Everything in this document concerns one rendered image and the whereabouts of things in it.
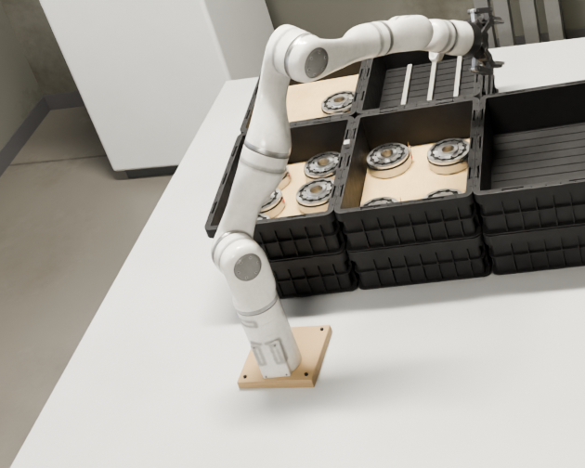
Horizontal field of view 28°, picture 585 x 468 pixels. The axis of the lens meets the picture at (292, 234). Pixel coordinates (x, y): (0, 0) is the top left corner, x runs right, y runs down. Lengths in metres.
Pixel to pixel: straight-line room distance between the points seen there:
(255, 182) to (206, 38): 2.08
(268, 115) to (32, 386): 1.96
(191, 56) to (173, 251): 1.49
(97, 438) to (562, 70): 1.59
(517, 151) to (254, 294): 0.75
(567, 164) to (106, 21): 2.23
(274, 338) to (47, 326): 1.90
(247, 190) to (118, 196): 2.50
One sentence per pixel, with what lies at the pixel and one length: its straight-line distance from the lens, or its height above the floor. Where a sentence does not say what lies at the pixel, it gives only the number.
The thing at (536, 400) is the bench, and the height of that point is 0.70.
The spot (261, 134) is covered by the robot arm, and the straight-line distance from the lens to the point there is 2.22.
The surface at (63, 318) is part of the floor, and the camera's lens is 4.19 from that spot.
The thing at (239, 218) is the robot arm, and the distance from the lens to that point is 2.31.
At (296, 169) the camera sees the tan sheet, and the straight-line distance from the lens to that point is 2.87.
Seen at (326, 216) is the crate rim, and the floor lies 0.92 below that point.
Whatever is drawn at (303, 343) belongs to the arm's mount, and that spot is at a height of 0.72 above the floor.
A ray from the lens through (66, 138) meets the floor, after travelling 5.33.
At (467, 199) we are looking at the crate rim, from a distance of 2.43.
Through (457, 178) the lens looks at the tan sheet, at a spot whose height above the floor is 0.83.
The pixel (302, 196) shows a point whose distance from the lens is 2.71.
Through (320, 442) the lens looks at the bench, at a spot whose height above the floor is 0.70.
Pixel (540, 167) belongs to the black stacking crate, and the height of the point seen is 0.83.
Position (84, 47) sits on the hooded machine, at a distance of 4.50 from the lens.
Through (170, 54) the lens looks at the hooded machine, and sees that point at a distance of 4.37.
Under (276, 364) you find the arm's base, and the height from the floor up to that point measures 0.76.
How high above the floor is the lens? 2.31
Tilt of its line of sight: 34 degrees down
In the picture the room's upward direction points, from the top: 19 degrees counter-clockwise
